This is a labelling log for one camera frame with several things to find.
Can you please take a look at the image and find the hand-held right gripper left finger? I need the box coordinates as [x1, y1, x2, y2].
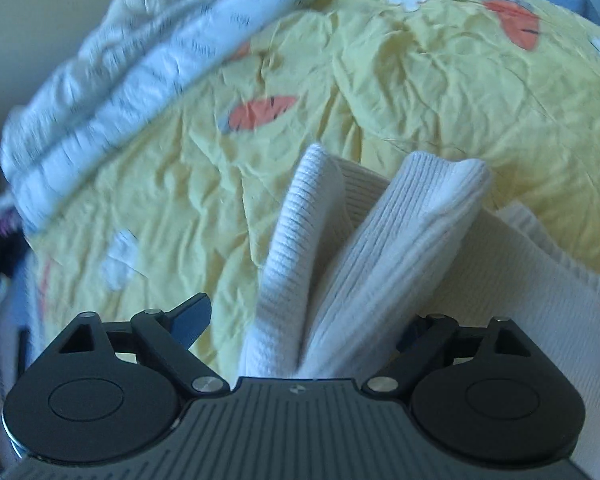
[59, 292, 231, 401]

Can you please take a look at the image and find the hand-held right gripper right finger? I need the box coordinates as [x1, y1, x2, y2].
[361, 312, 537, 402]

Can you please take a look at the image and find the white knit sweater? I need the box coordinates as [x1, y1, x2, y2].
[237, 142, 600, 480]

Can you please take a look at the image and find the yellow carrot print bedsheet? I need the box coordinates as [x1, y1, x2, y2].
[27, 0, 600, 382]

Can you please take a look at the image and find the white script print quilt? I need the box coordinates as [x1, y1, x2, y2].
[0, 0, 363, 235]

